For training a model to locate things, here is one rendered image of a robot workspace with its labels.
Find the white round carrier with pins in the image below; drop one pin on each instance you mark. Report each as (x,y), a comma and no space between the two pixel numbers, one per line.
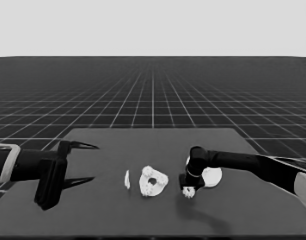
(141,180)

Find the small thin T-shaped piece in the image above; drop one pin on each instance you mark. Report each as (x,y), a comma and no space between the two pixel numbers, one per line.
(127,181)

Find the large thick white disc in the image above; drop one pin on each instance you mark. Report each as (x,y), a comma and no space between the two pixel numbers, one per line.
(213,176)

